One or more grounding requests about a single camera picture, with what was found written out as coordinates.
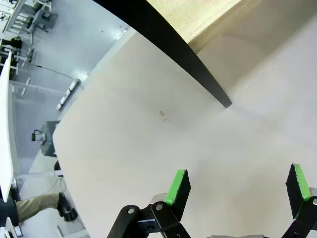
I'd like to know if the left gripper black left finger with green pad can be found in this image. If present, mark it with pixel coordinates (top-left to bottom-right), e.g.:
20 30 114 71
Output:
106 169 193 238

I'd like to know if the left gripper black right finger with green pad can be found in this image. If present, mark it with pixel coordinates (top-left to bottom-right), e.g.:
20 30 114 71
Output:
281 163 317 238

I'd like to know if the black shoe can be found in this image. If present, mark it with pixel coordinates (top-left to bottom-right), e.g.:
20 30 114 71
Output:
57 191 72 217

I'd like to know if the grey control box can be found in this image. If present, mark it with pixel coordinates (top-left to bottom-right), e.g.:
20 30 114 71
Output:
39 120 60 157

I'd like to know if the khaki trouser leg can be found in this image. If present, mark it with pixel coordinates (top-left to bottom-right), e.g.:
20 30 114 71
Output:
15 192 60 223

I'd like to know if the white power strip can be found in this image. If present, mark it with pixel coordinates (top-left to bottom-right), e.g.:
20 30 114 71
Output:
56 78 83 111

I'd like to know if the white side table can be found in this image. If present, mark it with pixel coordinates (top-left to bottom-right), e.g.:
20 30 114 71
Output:
0 51 16 203

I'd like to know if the black frame wooden shelf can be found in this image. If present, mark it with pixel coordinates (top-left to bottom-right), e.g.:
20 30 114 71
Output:
94 0 263 109

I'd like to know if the black floor cable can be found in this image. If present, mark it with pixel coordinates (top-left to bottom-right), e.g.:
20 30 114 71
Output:
31 63 85 90

